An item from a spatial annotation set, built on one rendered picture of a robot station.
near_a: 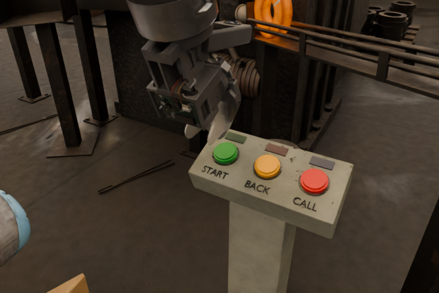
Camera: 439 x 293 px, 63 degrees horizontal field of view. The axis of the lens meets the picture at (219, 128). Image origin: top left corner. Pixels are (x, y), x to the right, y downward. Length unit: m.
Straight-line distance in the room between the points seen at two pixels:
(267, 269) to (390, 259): 0.72
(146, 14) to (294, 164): 0.34
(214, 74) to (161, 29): 0.09
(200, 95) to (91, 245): 0.99
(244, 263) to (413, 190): 1.07
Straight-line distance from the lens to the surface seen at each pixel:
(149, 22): 0.37
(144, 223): 1.35
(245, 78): 1.17
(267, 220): 0.60
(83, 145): 1.82
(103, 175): 1.60
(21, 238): 0.92
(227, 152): 0.59
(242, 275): 0.72
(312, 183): 0.55
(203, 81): 0.42
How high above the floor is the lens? 0.94
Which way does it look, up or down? 31 degrees down
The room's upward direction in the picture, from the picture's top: straight up
